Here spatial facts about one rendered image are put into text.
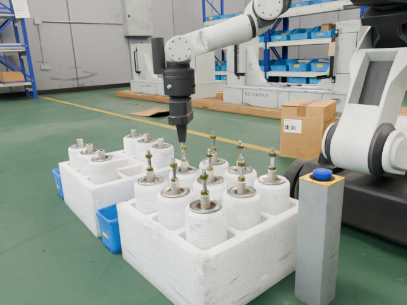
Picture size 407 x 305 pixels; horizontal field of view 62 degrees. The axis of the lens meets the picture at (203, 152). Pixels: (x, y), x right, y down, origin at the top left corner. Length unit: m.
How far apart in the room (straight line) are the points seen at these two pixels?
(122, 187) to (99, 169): 0.10
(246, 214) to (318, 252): 0.18
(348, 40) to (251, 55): 1.13
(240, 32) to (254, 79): 2.67
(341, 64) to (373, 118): 1.98
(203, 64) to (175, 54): 3.33
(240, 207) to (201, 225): 0.12
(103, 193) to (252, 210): 0.55
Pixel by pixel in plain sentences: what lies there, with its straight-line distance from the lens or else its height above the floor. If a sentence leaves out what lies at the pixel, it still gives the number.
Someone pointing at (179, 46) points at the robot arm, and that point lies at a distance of 0.90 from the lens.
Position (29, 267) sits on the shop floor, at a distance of 1.17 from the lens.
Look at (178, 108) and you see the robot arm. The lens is 0.93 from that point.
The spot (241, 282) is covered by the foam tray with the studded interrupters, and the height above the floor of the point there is 0.07.
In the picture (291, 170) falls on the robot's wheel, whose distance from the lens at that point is 1.25.
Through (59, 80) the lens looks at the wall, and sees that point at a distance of 7.16.
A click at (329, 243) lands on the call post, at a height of 0.17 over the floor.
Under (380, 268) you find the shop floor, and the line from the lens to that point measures 1.09.
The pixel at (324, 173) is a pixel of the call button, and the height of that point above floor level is 0.33.
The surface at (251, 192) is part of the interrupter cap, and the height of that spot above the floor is 0.25.
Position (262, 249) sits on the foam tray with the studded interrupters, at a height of 0.13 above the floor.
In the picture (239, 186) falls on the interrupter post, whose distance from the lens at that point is 0.83.
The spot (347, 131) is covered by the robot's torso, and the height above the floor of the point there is 0.37.
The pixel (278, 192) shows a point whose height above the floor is 0.23.
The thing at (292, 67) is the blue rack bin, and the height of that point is 0.33.
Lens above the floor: 0.58
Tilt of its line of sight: 16 degrees down
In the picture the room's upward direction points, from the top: 2 degrees counter-clockwise
